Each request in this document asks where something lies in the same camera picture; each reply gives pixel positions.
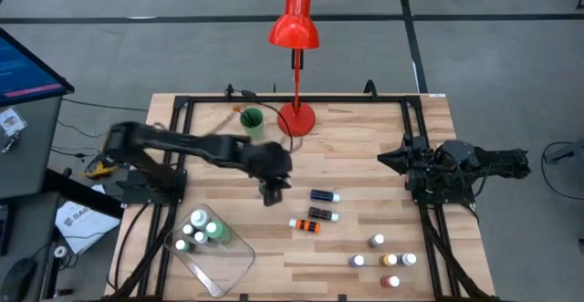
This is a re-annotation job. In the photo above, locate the orange paint bottle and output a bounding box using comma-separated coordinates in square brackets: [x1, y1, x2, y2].
[288, 218, 322, 234]

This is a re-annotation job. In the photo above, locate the small clear plastic bag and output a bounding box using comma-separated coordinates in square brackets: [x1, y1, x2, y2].
[0, 107, 27, 138]

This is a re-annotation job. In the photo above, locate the dark blue paint bottle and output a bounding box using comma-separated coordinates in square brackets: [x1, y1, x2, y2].
[309, 189, 341, 203]

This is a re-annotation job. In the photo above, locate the black desk beam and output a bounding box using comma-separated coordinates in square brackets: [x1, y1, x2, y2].
[43, 168, 125, 220]

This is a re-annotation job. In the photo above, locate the clear plastic tray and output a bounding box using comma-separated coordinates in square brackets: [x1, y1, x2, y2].
[162, 204, 256, 299]

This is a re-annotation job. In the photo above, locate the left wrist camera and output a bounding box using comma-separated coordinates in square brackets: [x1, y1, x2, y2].
[262, 184, 285, 208]

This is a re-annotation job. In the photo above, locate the thin black desk cable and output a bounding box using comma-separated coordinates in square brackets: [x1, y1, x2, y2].
[61, 97, 151, 113]

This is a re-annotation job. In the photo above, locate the orange-tipped paintbrush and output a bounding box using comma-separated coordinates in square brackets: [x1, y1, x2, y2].
[231, 104, 253, 125]

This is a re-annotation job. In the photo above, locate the large white paint bottle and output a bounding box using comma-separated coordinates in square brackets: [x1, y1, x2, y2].
[190, 208, 211, 228]

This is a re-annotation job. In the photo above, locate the white paper booklet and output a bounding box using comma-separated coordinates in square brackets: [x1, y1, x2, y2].
[54, 183, 122, 255]

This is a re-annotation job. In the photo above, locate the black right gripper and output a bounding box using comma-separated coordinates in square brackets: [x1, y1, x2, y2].
[377, 135, 446, 180]

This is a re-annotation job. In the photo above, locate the computer monitor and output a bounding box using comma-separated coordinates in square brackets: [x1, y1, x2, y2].
[0, 26, 76, 108]

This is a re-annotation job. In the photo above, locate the black computer mouse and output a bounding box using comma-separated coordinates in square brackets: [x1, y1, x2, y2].
[0, 258, 38, 302]

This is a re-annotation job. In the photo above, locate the green cup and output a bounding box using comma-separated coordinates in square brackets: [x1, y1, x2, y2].
[239, 107, 266, 140]

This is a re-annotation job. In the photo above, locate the black floor cable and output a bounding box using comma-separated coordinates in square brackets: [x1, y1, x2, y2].
[540, 140, 584, 202]

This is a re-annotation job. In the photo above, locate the red desk lamp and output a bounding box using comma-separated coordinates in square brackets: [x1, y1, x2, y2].
[267, 0, 320, 138]

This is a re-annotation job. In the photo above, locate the grey desk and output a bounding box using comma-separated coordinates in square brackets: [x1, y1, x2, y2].
[0, 95, 64, 202]

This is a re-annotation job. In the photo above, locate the large green paint bottle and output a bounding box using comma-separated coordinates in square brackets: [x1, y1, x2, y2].
[203, 220, 233, 245]

